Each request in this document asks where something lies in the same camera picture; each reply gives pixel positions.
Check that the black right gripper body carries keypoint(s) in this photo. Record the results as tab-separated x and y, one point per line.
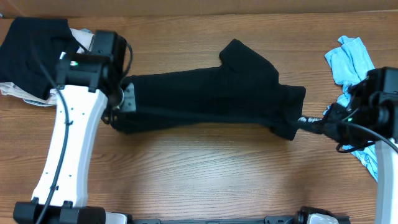
325	125

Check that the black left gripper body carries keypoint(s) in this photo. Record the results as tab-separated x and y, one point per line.
115	116

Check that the black t-shirt with logo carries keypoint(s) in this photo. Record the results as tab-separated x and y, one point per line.
245	88

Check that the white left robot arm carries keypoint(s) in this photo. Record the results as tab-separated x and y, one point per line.
89	91

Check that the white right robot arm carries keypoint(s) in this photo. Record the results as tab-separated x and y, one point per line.
370	119

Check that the light blue t-shirt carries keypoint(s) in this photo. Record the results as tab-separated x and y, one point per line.
349	64

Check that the folded beige garment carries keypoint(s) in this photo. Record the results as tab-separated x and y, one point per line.
85	37

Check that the folded black shirt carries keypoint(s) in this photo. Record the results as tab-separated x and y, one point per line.
50	37

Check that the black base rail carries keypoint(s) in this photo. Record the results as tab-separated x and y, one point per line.
266	220

